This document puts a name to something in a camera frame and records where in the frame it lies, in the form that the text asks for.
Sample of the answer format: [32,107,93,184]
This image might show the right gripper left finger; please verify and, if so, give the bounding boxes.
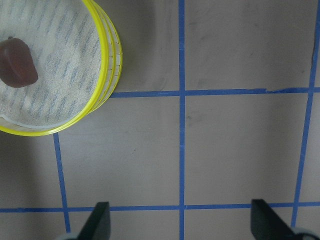
[77,202,111,240]

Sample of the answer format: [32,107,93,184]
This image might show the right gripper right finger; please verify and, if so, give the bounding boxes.
[250,199,296,240]

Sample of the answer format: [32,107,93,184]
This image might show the brown steamed bun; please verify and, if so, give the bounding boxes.
[0,37,38,88]

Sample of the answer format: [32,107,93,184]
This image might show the yellow steamer layer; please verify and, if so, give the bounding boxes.
[90,0,123,112]
[0,0,123,137]

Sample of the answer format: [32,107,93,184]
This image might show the white cloth steamer liner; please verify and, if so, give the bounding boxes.
[0,0,101,129]

